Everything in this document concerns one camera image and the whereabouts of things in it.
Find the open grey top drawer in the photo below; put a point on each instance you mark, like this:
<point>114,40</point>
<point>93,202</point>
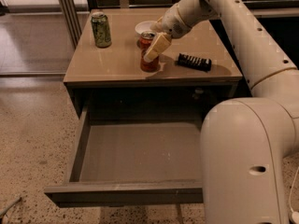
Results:
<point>134,156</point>

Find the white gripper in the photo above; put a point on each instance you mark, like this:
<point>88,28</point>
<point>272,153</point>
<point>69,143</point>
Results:
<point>170,23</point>

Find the grey cabinet with tan top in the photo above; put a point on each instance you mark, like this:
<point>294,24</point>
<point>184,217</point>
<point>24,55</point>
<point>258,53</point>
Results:
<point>119,64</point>

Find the red coke can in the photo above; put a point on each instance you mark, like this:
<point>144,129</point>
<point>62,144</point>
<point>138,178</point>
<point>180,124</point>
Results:
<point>147,64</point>

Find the green soda can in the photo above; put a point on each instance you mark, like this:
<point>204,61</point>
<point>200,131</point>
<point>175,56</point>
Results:
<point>101,30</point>

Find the black snack bar packet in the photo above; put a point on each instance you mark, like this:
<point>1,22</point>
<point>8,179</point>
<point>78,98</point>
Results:
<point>193,62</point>

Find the white bowl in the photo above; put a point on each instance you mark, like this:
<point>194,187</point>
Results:
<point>144,26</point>

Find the grey metal post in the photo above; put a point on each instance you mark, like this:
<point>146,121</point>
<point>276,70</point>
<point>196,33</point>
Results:
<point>71,18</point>

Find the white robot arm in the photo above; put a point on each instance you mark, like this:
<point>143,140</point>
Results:
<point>243,141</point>

